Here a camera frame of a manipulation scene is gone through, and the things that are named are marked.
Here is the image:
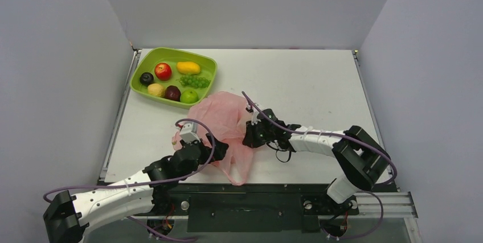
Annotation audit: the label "pink plastic bag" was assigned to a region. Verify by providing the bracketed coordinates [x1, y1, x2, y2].
[187, 92, 255, 186]

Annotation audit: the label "green fake lime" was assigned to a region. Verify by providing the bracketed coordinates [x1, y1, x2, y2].
[179, 89, 199, 104]

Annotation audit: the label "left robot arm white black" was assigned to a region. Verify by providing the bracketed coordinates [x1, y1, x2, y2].
[43, 139, 229, 242]

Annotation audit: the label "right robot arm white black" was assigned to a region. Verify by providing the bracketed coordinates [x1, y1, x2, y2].
[243, 106, 391, 213]

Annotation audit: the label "dark red fake apple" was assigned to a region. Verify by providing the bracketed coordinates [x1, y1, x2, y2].
[164, 85, 181, 102]

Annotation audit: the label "green fake grapes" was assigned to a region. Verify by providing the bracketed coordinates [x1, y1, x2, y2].
[178, 75, 211, 88]

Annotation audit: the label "yellow fake lemon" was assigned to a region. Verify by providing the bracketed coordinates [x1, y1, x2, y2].
[147, 83, 166, 98]

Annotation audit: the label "yellow fake mango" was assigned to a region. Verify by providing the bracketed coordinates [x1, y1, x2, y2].
[176, 61, 201, 75]

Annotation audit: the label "dark fake mangosteen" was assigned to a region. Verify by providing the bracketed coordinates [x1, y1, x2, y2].
[139, 72, 154, 86]

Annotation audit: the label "green plastic tray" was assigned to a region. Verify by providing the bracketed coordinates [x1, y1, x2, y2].
[130, 47, 218, 109]

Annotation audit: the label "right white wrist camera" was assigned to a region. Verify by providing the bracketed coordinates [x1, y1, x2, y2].
[245, 102, 264, 125]

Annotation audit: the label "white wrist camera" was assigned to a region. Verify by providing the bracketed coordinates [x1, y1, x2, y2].
[179, 121, 200, 143]
[245, 102, 264, 125]

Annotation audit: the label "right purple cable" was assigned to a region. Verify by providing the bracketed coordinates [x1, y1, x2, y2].
[241, 91, 398, 241]

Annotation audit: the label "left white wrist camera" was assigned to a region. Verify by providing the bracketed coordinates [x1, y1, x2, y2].
[179, 121, 200, 143]

